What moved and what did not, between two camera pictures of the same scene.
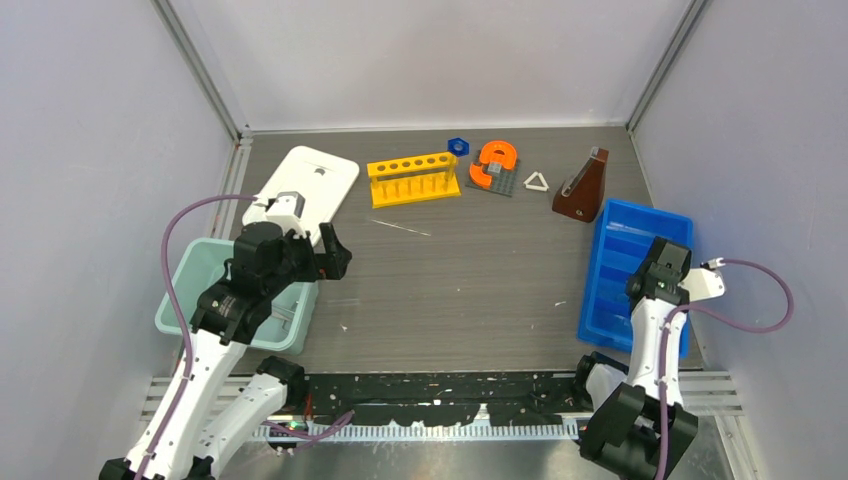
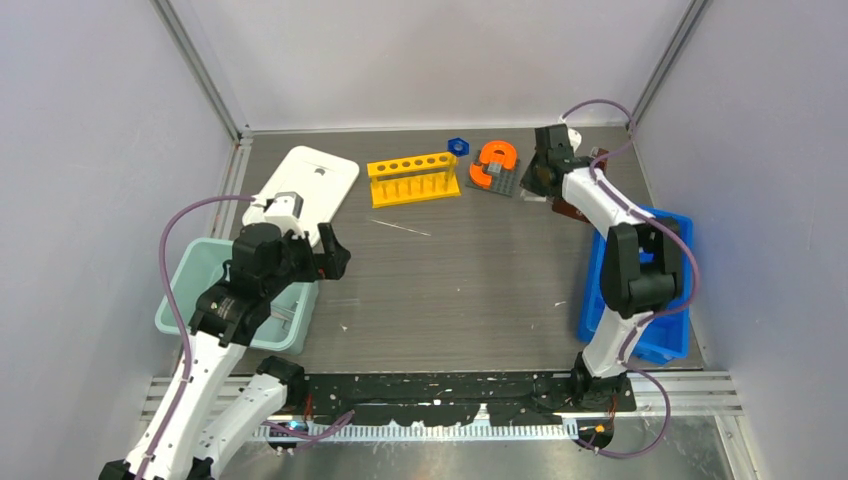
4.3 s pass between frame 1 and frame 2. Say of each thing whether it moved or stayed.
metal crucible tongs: stayed
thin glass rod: stayed
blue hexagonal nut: stayed
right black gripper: moved
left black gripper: stayed
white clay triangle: moved
